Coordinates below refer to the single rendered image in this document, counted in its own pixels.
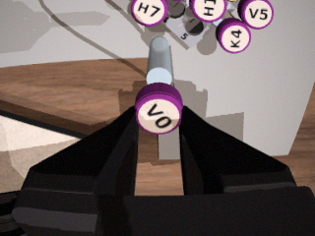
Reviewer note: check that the grey bench mat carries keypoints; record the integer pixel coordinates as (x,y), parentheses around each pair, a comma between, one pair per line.
(258,96)

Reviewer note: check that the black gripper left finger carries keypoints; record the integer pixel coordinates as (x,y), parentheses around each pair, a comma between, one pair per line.
(94,162)

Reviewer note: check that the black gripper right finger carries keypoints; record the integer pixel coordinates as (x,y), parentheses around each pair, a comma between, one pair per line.
(226,164)

